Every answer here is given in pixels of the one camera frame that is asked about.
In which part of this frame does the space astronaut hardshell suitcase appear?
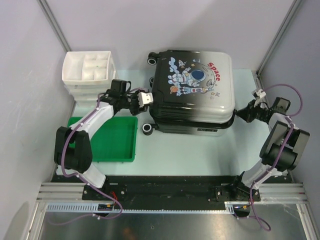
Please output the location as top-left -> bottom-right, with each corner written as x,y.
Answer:
141,50 -> 235,137

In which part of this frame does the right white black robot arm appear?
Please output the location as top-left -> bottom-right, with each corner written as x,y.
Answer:
230,97 -> 310,201

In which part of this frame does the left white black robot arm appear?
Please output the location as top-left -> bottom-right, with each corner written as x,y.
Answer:
54,79 -> 154,200

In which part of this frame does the green plastic tray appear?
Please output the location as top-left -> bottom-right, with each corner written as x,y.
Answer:
69,116 -> 138,163

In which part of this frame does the white stacked drawer organizer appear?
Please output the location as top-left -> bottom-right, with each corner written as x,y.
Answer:
61,51 -> 118,107

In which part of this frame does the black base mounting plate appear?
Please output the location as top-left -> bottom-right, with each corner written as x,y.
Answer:
51,174 -> 262,211

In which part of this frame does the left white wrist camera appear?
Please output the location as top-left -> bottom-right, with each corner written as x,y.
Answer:
137,92 -> 154,108

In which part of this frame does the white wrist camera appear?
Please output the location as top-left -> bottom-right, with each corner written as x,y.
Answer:
251,89 -> 267,105
137,92 -> 154,108

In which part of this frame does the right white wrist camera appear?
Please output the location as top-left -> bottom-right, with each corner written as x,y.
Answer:
251,89 -> 267,105

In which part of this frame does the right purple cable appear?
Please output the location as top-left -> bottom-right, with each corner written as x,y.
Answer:
249,83 -> 305,233

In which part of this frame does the purple cable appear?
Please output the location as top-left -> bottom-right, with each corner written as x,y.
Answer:
249,83 -> 305,233
46,86 -> 148,226

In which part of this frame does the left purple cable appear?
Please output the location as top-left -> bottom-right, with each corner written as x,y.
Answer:
46,86 -> 148,226

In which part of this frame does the aluminium frame rail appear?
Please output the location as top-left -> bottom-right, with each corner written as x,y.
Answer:
36,182 -> 308,205

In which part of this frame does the grey slotted cable duct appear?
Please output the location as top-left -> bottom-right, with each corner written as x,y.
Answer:
46,202 -> 234,214

